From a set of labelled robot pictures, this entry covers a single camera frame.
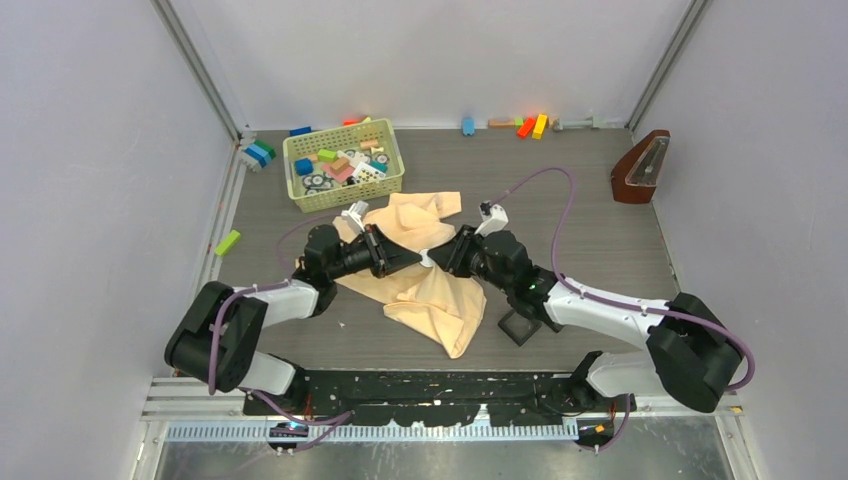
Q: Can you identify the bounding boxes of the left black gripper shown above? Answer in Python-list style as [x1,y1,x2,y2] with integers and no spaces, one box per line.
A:
[328,224,421,281]

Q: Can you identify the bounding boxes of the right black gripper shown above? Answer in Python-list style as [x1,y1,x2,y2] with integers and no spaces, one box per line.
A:
[427,226,513,296]

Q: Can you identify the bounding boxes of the cream yellow garment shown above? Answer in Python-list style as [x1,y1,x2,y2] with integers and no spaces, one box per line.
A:
[338,192,487,359]

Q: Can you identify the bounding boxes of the round white brooch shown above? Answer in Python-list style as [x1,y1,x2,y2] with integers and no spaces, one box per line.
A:
[419,249,436,268]

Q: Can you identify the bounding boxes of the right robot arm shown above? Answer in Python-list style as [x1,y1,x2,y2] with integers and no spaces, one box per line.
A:
[421,226,755,413]

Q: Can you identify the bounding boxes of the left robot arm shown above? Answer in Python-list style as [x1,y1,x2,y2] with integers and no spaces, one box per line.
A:
[164,224,421,414]

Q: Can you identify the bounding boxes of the green plastic basket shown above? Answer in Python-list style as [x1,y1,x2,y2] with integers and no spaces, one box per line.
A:
[282,119,405,213]

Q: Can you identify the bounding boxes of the pink block in basket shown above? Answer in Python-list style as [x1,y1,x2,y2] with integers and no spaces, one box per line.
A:
[322,163,354,185]

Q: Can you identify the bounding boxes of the green block in basket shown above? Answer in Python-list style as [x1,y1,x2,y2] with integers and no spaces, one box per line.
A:
[317,149,338,162]

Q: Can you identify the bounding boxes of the blue cube in basket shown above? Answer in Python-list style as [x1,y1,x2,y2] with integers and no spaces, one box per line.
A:
[293,158,314,176]

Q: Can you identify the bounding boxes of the light blue block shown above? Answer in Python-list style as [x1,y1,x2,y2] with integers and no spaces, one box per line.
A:
[461,116,475,136]

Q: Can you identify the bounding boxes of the tan wooden block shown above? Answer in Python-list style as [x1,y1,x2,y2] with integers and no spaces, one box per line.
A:
[488,118,515,128]

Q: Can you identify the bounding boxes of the orange block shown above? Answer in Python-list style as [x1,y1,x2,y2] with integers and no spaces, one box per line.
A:
[516,117,536,139]

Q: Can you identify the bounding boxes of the blue block behind basket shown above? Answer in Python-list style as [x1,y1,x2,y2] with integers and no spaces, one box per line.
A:
[289,126,313,137]

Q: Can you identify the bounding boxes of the lime green block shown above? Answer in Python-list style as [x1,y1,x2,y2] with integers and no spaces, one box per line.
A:
[213,230,241,256]

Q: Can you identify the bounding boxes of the blue green stacked blocks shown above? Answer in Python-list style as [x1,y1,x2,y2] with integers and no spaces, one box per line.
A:
[240,140,277,172]

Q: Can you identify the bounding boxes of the brown metronome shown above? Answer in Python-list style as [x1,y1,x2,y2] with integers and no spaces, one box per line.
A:
[610,130,671,204]

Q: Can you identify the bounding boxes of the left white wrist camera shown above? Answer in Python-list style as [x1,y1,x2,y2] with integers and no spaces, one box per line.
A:
[341,200,369,234]

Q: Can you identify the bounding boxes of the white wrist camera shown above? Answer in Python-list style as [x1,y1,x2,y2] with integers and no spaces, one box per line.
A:
[341,200,369,234]
[475,202,509,237]

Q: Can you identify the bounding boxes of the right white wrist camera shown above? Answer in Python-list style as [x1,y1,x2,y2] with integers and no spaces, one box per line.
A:
[475,202,509,237]

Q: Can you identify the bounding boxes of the black square frame left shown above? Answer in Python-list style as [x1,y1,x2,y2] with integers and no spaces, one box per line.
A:
[497,310,542,346]

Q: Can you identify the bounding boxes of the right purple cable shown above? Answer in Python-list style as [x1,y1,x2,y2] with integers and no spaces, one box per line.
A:
[486,166,758,455]

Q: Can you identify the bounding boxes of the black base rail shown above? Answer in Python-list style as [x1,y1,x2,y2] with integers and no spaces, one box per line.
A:
[243,370,635,427]

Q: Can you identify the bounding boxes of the yellow block at wall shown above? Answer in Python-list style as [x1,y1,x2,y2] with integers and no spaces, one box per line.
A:
[531,114,548,140]

